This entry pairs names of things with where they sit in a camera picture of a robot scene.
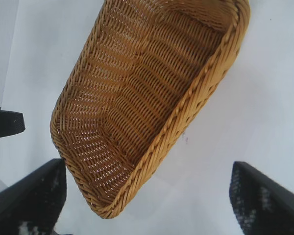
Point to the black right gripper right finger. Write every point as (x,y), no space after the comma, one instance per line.
(267,208)

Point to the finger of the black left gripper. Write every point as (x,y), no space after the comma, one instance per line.
(5,123)

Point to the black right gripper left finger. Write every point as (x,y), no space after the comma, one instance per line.
(27,208)

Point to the tan woven wicker basket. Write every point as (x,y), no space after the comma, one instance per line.
(147,85)

